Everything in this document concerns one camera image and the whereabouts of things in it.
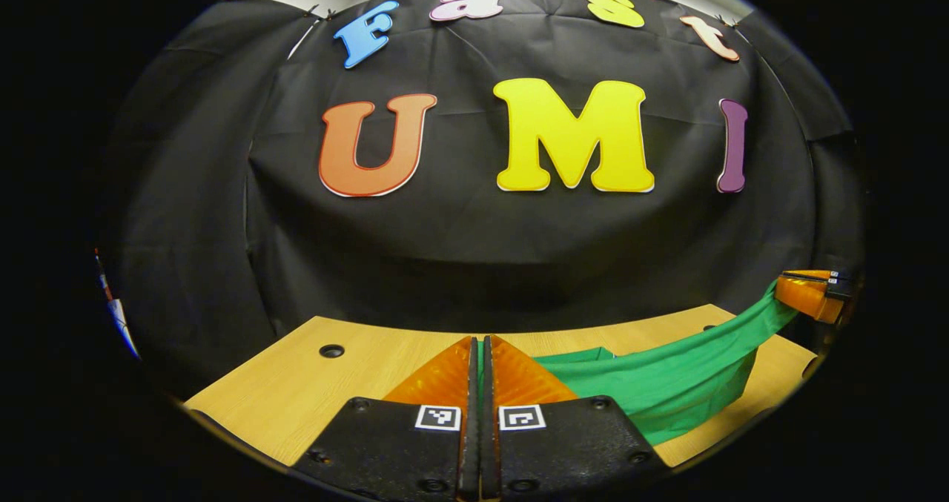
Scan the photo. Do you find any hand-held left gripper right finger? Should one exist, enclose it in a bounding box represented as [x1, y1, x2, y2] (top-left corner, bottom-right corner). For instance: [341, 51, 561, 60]
[480, 334, 672, 500]

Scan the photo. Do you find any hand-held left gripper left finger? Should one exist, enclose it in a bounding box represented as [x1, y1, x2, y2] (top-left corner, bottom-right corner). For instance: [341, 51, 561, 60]
[285, 335, 481, 501]

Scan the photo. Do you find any green T-shirt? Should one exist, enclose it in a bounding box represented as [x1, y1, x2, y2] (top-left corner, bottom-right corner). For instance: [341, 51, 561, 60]
[474, 280, 801, 447]

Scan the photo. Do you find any black backdrop cloth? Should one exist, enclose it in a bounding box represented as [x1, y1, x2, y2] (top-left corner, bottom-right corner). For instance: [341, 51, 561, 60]
[93, 0, 868, 403]

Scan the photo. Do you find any white side table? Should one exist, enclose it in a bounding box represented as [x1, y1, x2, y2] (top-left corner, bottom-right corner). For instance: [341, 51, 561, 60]
[106, 298, 139, 359]

